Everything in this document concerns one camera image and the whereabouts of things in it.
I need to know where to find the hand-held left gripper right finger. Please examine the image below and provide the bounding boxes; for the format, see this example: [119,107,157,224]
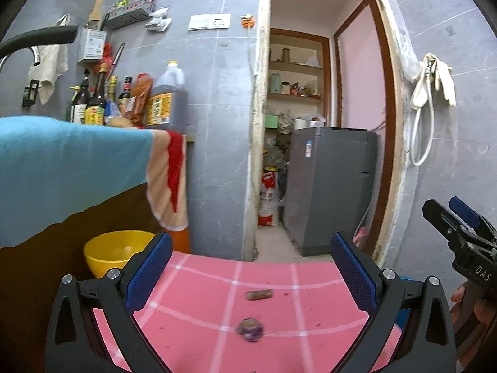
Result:
[331,232,456,373]

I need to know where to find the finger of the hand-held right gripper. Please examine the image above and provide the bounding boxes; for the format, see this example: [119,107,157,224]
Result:
[422,199,472,247]
[449,197,497,242]

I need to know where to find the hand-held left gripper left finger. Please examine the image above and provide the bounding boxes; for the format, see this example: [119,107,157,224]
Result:
[44,232,173,373]

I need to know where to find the yellow plastic bowl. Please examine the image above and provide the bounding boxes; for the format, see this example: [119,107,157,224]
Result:
[83,230,156,279]

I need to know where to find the purple wrapper ball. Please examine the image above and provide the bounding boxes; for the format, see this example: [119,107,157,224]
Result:
[237,317,266,343]

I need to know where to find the person's right hand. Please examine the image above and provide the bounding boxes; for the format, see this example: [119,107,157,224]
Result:
[450,283,470,322]

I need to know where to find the pink checked mat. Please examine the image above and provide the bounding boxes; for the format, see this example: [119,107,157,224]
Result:
[91,251,404,373]

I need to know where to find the grey refrigerator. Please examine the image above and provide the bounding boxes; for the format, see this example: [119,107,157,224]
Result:
[283,126,378,257]

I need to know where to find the orange and red cloth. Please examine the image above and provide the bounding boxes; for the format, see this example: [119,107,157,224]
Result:
[145,130,189,232]

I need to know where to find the brown wooden cabinet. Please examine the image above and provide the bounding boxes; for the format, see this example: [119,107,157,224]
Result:
[0,182,158,373]

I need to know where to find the white and red sack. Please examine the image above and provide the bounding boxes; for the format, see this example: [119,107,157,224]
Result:
[258,167,281,227]

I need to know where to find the blue cloth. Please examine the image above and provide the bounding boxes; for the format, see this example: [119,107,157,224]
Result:
[0,116,153,248]

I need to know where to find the cream rubber gloves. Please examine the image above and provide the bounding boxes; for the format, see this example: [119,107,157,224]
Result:
[411,53,457,109]

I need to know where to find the large oil jug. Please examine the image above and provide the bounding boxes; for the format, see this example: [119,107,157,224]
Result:
[144,60,187,127]

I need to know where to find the orange snack packet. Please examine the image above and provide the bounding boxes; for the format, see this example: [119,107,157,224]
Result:
[128,73,154,127]

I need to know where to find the dark bottle yellow label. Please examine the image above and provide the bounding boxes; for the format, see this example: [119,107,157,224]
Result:
[84,62,109,126]

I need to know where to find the red capped sauce bottle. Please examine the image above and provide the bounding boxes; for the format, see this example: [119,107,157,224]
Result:
[118,77,133,115]

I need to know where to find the dark bottle white label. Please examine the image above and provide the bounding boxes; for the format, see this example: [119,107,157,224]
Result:
[70,69,91,125]

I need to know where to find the wooden shelf unit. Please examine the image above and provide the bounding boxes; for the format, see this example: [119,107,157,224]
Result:
[268,29,331,125]

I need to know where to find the dark long utensil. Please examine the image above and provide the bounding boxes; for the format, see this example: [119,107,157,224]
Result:
[111,43,126,76]

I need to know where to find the red plastic bag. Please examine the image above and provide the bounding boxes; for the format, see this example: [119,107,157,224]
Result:
[101,43,117,67]

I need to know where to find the beige hanging towel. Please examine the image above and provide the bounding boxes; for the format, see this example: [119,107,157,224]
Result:
[26,13,70,104]

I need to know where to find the metal utensil holder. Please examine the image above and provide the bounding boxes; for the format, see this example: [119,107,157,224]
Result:
[77,27,108,64]

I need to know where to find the chrome faucet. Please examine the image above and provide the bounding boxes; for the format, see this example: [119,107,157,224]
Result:
[0,44,42,71]

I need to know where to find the white plastic bags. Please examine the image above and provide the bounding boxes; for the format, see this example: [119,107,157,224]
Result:
[145,7,172,32]

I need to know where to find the wooden brush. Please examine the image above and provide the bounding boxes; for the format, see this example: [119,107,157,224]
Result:
[89,0,105,31]

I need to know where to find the white shower hose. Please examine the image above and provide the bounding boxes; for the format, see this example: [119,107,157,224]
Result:
[409,60,436,167]

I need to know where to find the wooden door frame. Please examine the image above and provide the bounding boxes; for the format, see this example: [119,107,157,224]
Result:
[243,0,409,265]

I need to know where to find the black wall holder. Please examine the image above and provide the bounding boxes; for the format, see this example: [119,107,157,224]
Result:
[22,80,41,107]

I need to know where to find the white switch plate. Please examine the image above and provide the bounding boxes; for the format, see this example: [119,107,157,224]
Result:
[188,13,232,31]

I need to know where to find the black pan handle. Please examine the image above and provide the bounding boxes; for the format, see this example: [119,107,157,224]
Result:
[0,26,78,60]

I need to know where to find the metal wall shelf basket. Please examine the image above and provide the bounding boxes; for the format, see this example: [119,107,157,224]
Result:
[103,0,157,30]

